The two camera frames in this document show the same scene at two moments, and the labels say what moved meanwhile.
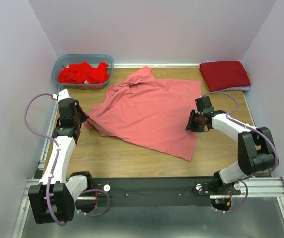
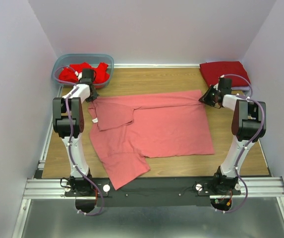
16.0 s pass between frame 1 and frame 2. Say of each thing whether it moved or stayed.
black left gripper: moved
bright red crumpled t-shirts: stayed
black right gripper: moved
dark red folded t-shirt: stayed
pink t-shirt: moved
